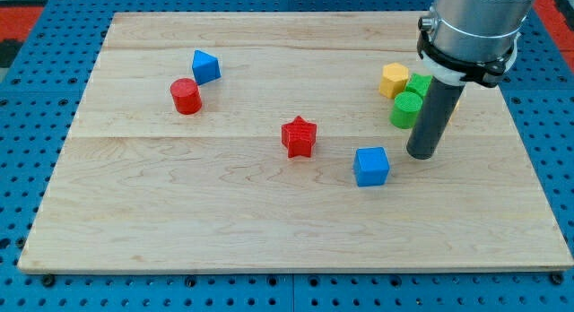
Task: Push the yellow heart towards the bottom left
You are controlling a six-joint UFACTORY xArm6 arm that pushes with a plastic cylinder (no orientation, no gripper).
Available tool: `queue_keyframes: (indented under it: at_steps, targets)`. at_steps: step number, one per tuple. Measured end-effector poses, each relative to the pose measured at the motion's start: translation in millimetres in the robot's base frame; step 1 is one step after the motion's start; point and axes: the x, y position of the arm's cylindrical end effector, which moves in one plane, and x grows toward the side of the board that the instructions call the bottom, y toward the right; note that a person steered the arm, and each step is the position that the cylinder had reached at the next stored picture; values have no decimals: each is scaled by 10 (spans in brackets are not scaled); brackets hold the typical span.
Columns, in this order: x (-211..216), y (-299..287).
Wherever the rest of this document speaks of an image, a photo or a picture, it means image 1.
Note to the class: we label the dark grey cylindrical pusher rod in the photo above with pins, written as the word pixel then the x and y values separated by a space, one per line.
pixel 437 109

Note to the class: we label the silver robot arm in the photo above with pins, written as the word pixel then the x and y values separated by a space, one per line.
pixel 462 41

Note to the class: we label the green square block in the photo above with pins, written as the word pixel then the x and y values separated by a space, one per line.
pixel 419 84

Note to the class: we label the green cylinder block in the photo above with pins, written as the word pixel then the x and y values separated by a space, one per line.
pixel 405 110

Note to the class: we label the yellow hexagon block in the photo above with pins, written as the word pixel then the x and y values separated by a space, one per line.
pixel 394 77

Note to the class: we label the blue cube block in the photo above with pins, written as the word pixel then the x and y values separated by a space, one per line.
pixel 371 166

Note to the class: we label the red star block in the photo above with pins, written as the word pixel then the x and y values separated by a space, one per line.
pixel 299 137

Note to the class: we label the blue triangular prism block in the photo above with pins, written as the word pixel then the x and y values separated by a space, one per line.
pixel 205 67

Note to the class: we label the light wooden board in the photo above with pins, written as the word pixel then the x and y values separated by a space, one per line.
pixel 141 189

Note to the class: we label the red cylinder block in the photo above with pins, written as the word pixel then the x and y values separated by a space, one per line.
pixel 186 96

